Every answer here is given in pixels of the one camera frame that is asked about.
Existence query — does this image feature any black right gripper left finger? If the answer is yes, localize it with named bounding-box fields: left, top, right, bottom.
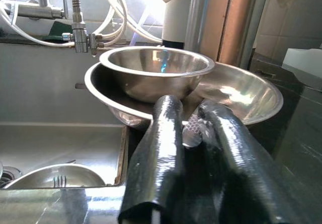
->
left=118, top=94, right=187, bottom=224

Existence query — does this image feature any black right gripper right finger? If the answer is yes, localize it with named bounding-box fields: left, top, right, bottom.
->
left=197, top=102, right=306, bottom=224

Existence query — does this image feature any steel utensil textured handle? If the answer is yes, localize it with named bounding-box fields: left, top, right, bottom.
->
left=181, top=107, right=204, bottom=148

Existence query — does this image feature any chrome kitchen faucet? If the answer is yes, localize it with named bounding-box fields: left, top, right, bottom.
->
left=10, top=0, right=105, bottom=57

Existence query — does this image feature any small steel bowl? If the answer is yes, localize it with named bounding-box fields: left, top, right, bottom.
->
left=99, top=45, right=216, bottom=104

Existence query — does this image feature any large steel bowl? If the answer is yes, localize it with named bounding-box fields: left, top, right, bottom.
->
left=84, top=60, right=284, bottom=131

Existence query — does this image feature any stainless steel sink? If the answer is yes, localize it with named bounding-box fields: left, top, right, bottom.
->
left=0, top=42, right=129, bottom=191

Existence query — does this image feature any steel fork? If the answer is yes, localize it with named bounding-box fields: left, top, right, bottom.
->
left=52, top=175, right=67, bottom=188

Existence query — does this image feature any round steel dish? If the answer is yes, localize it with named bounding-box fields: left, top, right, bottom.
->
left=4, top=164, right=106, bottom=190

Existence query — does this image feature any white plastic box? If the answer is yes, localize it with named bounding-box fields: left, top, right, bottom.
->
left=281, top=47, right=322, bottom=91

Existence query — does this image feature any steel sink drain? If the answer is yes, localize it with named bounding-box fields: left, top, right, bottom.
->
left=0, top=165, right=22, bottom=188

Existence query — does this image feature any stainless steel utensil holder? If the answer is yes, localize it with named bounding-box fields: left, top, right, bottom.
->
left=185, top=0, right=271, bottom=68

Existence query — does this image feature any green sponge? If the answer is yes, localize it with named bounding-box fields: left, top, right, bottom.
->
left=41, top=20, right=75, bottom=43

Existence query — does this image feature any white water hose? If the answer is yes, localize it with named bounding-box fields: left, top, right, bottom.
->
left=0, top=1, right=76, bottom=47
left=95, top=0, right=163, bottom=48

